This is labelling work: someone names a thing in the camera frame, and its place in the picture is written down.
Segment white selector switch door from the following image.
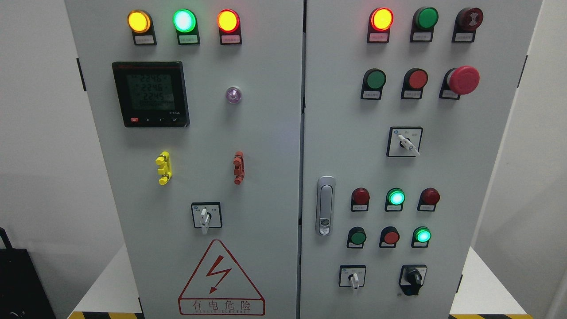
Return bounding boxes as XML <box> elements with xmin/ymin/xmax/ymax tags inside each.
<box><xmin>190</xmin><ymin>202</ymin><xmax>223</xmax><ymax>235</ymax></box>

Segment lit green indicator light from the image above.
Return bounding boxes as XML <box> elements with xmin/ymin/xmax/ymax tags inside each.
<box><xmin>172</xmin><ymin>8</ymin><xmax>200</xmax><ymax>45</ymax></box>

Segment unlit green indicator light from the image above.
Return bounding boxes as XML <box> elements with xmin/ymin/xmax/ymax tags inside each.
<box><xmin>410</xmin><ymin>7</ymin><xmax>439</xmax><ymax>43</ymax></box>

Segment red terminal connector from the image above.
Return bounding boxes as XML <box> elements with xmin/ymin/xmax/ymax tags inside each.
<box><xmin>233</xmin><ymin>151</ymin><xmax>245</xmax><ymax>184</ymax></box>

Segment grey electrical control cabinet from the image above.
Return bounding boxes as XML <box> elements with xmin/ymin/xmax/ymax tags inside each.
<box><xmin>65</xmin><ymin>0</ymin><xmax>542</xmax><ymax>319</ymax></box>

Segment small clear purple lamp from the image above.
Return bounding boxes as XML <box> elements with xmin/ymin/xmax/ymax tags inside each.
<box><xmin>225</xmin><ymin>86</ymin><xmax>242</xmax><ymax>104</ymax></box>

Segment dark red indicator light left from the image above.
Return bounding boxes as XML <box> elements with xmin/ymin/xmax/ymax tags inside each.
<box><xmin>350</xmin><ymin>187</ymin><xmax>370</xmax><ymax>212</ymax></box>

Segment dark red indicator light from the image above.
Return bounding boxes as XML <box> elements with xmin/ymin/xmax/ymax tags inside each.
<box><xmin>350</xmin><ymin>187</ymin><xmax>370</xmax><ymax>212</ymax></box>
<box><xmin>417</xmin><ymin>187</ymin><xmax>441</xmax><ymax>212</ymax></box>

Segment lit green indicator middle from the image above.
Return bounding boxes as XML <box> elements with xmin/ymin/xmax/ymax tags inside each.
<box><xmin>384</xmin><ymin>188</ymin><xmax>405</xmax><ymax>212</ymax></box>

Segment yellow terminal connector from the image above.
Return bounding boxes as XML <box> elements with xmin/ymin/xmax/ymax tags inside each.
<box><xmin>155</xmin><ymin>151</ymin><xmax>172</xmax><ymax>186</ymax></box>

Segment green push button upper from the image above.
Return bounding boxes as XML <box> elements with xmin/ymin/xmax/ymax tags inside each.
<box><xmin>360</xmin><ymin>68</ymin><xmax>387</xmax><ymax>100</ymax></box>

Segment red push button lower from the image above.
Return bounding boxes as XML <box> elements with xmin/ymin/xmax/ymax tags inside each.
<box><xmin>379</xmin><ymin>226</ymin><xmax>400</xmax><ymax>248</ymax></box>

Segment red push button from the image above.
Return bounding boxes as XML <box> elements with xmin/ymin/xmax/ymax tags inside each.
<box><xmin>400</xmin><ymin>67</ymin><xmax>428</xmax><ymax>100</ymax></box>
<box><xmin>379</xmin><ymin>226</ymin><xmax>400</xmax><ymax>248</ymax></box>

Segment red electric hazard warning sticker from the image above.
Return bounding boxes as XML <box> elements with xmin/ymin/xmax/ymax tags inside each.
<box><xmin>178</xmin><ymin>239</ymin><xmax>265</xmax><ymax>316</ymax></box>

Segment black digital power meter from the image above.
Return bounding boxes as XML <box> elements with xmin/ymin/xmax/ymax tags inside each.
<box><xmin>112</xmin><ymin>61</ymin><xmax>190</xmax><ymax>128</ymax></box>

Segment orange indicator light left door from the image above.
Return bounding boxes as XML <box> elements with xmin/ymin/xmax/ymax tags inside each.
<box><xmin>217</xmin><ymin>8</ymin><xmax>242</xmax><ymax>45</ymax></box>

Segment orange indicator light door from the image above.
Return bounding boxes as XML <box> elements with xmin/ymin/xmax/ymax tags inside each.
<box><xmin>367</xmin><ymin>7</ymin><xmax>394</xmax><ymax>43</ymax></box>
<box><xmin>217</xmin><ymin>8</ymin><xmax>242</xmax><ymax>45</ymax></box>

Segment dark red indicator light right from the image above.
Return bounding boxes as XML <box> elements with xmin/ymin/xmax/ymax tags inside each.
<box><xmin>417</xmin><ymin>187</ymin><xmax>441</xmax><ymax>212</ymax></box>

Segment red push button upper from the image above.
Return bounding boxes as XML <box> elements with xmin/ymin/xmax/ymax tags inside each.
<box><xmin>400</xmin><ymin>67</ymin><xmax>428</xmax><ymax>100</ymax></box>

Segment lit green push button lower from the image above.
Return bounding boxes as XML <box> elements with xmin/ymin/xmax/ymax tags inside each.
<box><xmin>411</xmin><ymin>226</ymin><xmax>431</xmax><ymax>248</ymax></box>

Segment orange indicator light right door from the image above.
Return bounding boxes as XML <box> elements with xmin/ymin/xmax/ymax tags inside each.
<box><xmin>367</xmin><ymin>7</ymin><xmax>394</xmax><ymax>43</ymax></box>

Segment red emergency stop button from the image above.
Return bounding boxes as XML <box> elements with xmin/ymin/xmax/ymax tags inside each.
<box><xmin>439</xmin><ymin>66</ymin><xmax>480</xmax><ymax>100</ymax></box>

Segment yellow indicator light top left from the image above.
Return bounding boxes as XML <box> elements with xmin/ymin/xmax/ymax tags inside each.
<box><xmin>127</xmin><ymin>9</ymin><xmax>157</xmax><ymax>45</ymax></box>

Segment dark red buzzer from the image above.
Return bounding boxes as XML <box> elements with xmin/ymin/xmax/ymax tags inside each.
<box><xmin>452</xmin><ymin>8</ymin><xmax>484</xmax><ymax>43</ymax></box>

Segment silver door lock handle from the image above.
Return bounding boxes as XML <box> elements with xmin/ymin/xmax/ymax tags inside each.
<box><xmin>315</xmin><ymin>176</ymin><xmax>336</xmax><ymax>236</ymax></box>

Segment white selector switch right upper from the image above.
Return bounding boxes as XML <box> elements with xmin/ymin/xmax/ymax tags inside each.
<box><xmin>386</xmin><ymin>127</ymin><xmax>423</xmax><ymax>157</ymax></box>

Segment white selector switch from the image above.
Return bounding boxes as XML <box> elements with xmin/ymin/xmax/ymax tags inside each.
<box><xmin>339</xmin><ymin>265</ymin><xmax>366</xmax><ymax>291</ymax></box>
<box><xmin>386</xmin><ymin>127</ymin><xmax>423</xmax><ymax>157</ymax></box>

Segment white selector switch bottom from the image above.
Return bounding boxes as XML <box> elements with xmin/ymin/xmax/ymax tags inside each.
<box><xmin>339</xmin><ymin>265</ymin><xmax>366</xmax><ymax>291</ymax></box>

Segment black rotary knob switch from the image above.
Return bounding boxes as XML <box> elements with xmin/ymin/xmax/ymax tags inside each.
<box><xmin>399</xmin><ymin>265</ymin><xmax>427</xmax><ymax>296</ymax></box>

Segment black case with handle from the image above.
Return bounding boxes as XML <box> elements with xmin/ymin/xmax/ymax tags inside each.
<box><xmin>0</xmin><ymin>228</ymin><xmax>55</xmax><ymax>319</ymax></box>

